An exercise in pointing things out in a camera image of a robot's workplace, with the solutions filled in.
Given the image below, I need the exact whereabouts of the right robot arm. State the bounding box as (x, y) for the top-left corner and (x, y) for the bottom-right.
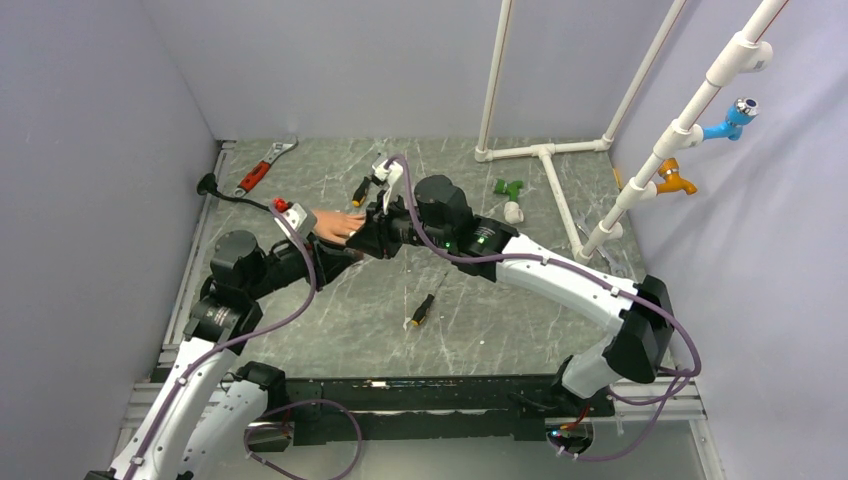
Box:
(347, 175), (673, 415)

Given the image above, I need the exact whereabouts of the blue pipe valve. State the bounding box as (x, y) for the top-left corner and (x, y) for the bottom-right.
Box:
(702, 97), (759, 141)

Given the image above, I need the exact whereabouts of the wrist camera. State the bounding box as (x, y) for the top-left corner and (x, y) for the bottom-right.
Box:
(372, 154), (404, 214)
(269, 198), (317, 241)

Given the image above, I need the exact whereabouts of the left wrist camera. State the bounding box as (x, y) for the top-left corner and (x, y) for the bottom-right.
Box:
(269, 198), (317, 241)

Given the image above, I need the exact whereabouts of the orange pipe valve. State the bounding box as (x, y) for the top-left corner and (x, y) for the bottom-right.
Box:
(656, 157), (698, 195)

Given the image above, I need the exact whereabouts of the black yellow screwdriver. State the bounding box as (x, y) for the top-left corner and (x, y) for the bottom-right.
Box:
(409, 271), (448, 326)
(351, 153), (383, 207)

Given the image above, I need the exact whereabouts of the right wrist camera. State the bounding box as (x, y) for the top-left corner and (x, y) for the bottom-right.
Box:
(372, 154), (404, 214)

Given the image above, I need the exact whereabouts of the near black yellow screwdriver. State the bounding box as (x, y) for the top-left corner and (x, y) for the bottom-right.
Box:
(409, 271), (448, 326)

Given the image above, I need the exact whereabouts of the mannequin hand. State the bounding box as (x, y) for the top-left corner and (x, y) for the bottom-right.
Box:
(313, 210), (366, 245)

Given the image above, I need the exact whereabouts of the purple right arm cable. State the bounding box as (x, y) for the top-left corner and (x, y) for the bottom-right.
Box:
(384, 154), (702, 463)

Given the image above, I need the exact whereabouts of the silver spanner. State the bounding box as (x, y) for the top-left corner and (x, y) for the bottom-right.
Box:
(574, 213), (629, 278)

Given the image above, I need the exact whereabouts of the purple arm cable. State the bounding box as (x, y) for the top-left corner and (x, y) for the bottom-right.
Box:
(384, 154), (702, 463)
(122, 201), (364, 480)

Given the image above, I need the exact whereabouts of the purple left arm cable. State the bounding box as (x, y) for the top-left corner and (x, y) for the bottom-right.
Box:
(122, 201), (364, 480)

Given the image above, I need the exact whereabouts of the white pvc pipe frame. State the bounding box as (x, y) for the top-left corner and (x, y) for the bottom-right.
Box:
(472, 1), (796, 264)

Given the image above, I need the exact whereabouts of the red handled adjustable wrench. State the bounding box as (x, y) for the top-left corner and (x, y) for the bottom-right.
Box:
(234, 135), (299, 198)

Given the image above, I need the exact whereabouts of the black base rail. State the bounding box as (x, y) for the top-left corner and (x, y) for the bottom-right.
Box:
(148, 374), (617, 446)

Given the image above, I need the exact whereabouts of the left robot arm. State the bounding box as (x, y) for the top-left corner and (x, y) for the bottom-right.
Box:
(86, 230), (361, 479)

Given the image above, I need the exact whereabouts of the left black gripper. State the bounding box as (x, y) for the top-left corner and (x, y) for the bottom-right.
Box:
(246, 230), (359, 300)

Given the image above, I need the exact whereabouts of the green white pipe fitting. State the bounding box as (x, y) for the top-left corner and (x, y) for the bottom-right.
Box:
(493, 179), (524, 225)

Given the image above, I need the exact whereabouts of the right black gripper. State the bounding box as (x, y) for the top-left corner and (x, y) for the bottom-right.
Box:
(346, 191), (452, 261)

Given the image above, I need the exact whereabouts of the far black yellow screwdriver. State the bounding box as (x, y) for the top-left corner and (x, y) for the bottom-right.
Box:
(351, 153), (383, 207)

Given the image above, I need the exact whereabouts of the black hand stand cable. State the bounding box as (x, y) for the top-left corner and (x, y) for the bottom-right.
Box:
(196, 172), (276, 212)

